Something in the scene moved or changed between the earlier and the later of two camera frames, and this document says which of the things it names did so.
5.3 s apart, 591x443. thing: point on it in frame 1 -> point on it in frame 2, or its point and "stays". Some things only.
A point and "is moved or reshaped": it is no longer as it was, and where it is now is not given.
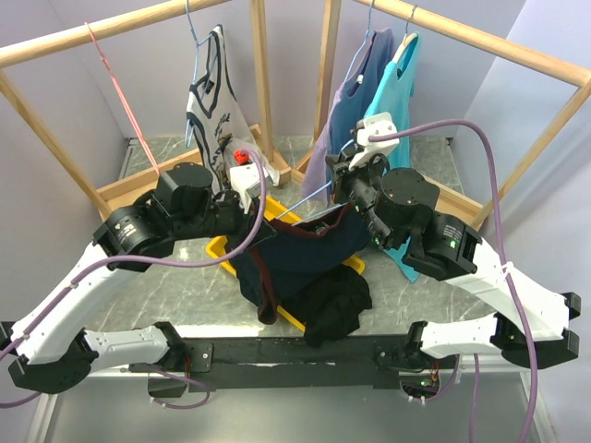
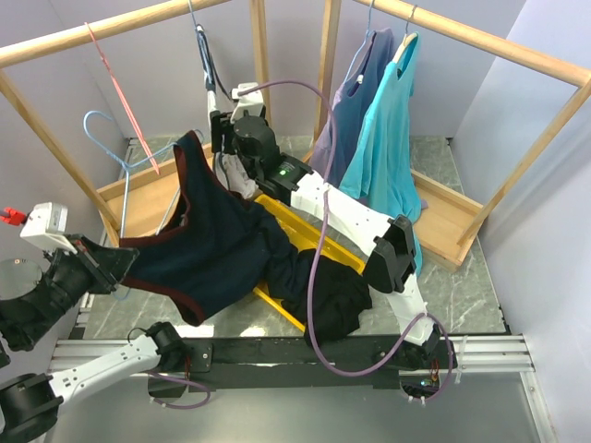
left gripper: (247, 222) -> (107, 265)
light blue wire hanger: (307, 197) is moved or reshaped
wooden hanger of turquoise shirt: (408, 38) stays
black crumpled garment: (331, 307) stays
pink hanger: (123, 97) stays
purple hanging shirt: (346, 111) stays
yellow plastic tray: (221, 247) -> (305, 237)
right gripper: (341, 174) -> (221, 125)
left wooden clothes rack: (99, 201) stays
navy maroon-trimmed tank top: (283, 249) -> (228, 248)
